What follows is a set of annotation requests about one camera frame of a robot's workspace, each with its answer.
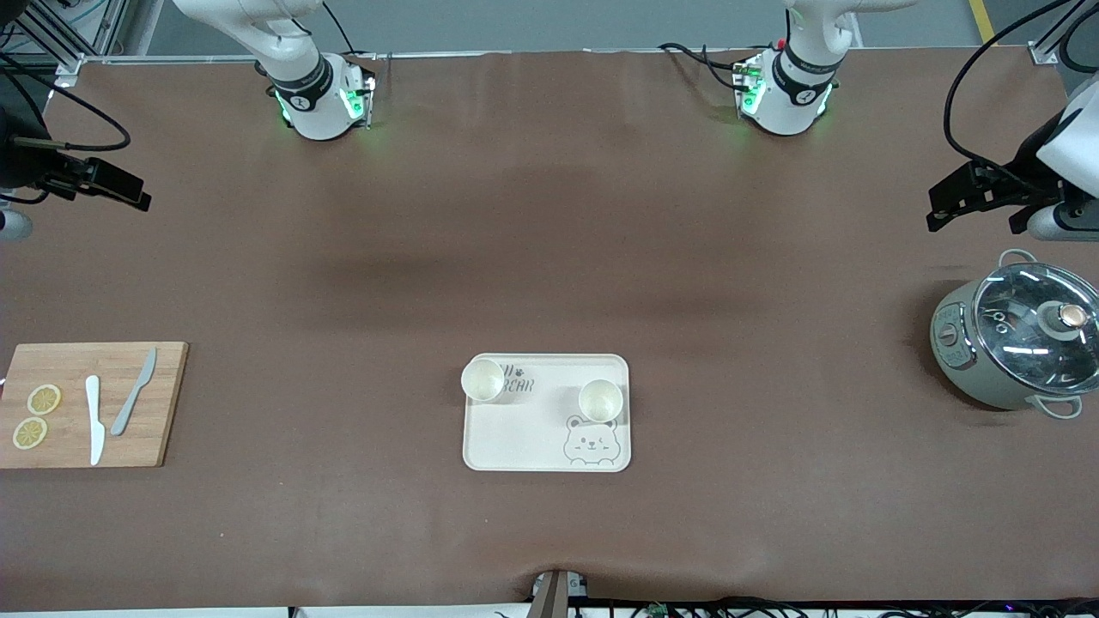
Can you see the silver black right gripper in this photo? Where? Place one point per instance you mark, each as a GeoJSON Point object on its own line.
{"type": "Point", "coordinates": [19, 166]}

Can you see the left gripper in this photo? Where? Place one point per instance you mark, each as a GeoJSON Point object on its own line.
{"type": "Point", "coordinates": [1023, 160]}

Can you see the white plastic cup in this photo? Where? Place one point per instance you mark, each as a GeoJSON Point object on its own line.
{"type": "Point", "coordinates": [600, 399]}
{"type": "Point", "coordinates": [482, 379]}

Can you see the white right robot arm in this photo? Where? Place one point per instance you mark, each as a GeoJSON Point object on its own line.
{"type": "Point", "coordinates": [309, 94]}

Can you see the cream tray with bear print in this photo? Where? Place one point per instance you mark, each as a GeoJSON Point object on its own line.
{"type": "Point", "coordinates": [515, 438]}

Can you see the grey pot glass lid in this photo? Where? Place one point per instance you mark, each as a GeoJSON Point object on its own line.
{"type": "Point", "coordinates": [962, 369]}

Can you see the lemon slice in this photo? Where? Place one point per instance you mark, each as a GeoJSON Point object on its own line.
{"type": "Point", "coordinates": [44, 399]}
{"type": "Point", "coordinates": [30, 433]}

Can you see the grey plastic knife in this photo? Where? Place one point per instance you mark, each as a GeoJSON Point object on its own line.
{"type": "Point", "coordinates": [129, 403]}

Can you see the wooden cutting board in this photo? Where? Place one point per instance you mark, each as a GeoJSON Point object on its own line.
{"type": "Point", "coordinates": [167, 412]}

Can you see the white plastic knife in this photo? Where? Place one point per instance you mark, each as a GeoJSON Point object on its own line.
{"type": "Point", "coordinates": [94, 429]}

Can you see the aluminium frame post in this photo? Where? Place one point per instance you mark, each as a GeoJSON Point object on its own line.
{"type": "Point", "coordinates": [1043, 53]}
{"type": "Point", "coordinates": [69, 67]}

